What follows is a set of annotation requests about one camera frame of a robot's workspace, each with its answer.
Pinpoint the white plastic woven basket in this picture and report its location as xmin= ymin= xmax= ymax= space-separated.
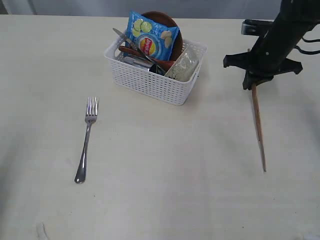
xmin=104 ymin=37 xmax=208 ymax=106

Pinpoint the silver metal knife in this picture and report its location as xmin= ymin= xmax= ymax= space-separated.
xmin=112 ymin=27 xmax=163 ymax=66

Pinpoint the brown wooden spoon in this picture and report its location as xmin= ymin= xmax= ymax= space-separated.
xmin=118 ymin=45 xmax=175 ymax=72

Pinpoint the silver metal fork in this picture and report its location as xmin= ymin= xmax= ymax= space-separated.
xmin=74 ymin=97 xmax=99 ymax=184

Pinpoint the black cable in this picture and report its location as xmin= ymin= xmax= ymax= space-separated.
xmin=294 ymin=24 xmax=320 ymax=55

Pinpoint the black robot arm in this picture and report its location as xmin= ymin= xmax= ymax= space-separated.
xmin=223 ymin=0 xmax=320 ymax=90

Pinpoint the blue chips bag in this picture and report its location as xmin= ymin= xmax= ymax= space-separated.
xmin=126 ymin=11 xmax=180 ymax=61

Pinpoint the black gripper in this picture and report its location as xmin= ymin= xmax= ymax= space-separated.
xmin=223 ymin=29 xmax=303 ymax=91

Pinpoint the stainless steel cup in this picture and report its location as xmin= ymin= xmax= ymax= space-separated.
xmin=122 ymin=55 xmax=165 ymax=76

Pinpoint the brown wooden chopstick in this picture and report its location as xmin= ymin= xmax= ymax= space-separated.
xmin=247 ymin=48 xmax=267 ymax=172
xmin=251 ymin=84 xmax=262 ymax=142

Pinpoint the brown wooden plate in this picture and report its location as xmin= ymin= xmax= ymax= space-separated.
xmin=140 ymin=11 xmax=184 ymax=61

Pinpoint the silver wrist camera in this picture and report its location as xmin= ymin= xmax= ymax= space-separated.
xmin=241 ymin=19 xmax=273 ymax=37

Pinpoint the white patterned ceramic bowl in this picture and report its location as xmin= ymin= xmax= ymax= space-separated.
xmin=164 ymin=46 xmax=199 ymax=82

